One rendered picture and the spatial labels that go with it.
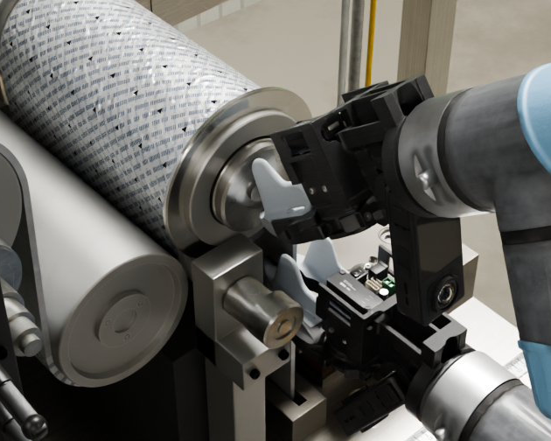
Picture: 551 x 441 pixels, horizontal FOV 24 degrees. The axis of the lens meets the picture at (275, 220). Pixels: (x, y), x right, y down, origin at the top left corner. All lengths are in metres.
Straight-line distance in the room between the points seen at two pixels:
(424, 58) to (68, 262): 1.13
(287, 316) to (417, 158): 0.24
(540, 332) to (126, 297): 0.36
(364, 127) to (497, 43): 2.56
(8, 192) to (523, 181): 0.34
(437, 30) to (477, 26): 1.45
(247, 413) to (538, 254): 0.44
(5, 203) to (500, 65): 2.53
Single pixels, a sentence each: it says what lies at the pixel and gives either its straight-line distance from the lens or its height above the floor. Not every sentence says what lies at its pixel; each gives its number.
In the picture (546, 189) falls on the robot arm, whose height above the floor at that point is 1.44.
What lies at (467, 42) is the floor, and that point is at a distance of 3.35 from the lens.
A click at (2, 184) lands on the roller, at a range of 0.83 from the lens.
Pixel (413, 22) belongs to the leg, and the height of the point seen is 0.79.
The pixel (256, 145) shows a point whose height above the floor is 1.29.
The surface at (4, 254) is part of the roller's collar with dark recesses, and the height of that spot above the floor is 1.35.
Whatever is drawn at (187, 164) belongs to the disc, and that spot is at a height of 1.29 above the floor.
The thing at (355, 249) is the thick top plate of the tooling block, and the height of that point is 1.03.
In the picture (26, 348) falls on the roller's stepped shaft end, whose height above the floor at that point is 1.34.
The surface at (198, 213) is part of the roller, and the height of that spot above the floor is 1.25.
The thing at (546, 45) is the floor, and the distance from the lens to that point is 3.37.
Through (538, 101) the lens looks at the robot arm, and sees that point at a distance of 0.68.
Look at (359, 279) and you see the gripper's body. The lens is 1.02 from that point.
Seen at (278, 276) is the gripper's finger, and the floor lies 1.11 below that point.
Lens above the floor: 1.88
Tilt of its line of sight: 42 degrees down
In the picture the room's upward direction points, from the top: straight up
